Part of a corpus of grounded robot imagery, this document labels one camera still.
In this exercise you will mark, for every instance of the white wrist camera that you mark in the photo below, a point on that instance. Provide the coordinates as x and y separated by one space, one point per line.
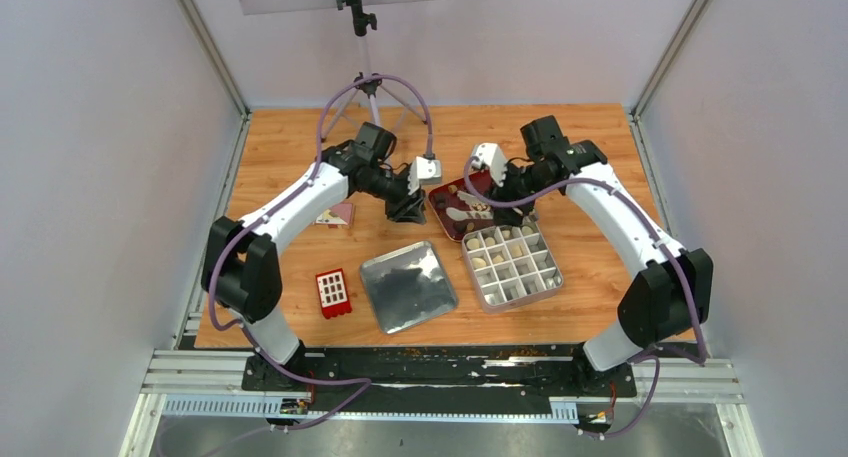
423 171
490 156

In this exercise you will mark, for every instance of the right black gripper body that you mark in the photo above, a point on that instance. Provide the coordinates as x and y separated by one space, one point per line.
520 183

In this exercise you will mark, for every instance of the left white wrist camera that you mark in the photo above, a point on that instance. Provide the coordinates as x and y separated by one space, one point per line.
423 171

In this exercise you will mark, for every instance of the grey tripod stand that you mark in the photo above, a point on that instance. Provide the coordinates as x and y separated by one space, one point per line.
368 83

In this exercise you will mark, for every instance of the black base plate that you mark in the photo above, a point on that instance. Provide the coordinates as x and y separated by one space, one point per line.
511 379

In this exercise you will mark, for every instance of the silver tin lid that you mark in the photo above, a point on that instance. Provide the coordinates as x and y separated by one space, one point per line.
407 287

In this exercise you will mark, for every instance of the red small box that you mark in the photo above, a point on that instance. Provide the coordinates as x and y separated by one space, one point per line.
334 298

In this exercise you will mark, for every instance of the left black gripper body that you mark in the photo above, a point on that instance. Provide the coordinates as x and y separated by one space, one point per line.
393 189

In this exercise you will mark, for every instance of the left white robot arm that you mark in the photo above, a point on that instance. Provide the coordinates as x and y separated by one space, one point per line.
241 269

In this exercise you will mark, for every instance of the pink white card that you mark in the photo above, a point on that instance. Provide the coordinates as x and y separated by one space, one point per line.
339 215

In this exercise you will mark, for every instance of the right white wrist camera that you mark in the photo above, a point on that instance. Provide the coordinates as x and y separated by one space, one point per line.
490 156

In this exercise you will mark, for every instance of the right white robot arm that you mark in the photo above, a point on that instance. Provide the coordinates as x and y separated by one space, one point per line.
671 286

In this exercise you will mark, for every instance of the red lacquer tray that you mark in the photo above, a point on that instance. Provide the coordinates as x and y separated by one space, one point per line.
455 194

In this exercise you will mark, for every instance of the silver compartment tin box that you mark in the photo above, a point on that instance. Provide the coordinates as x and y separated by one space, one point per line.
509 270

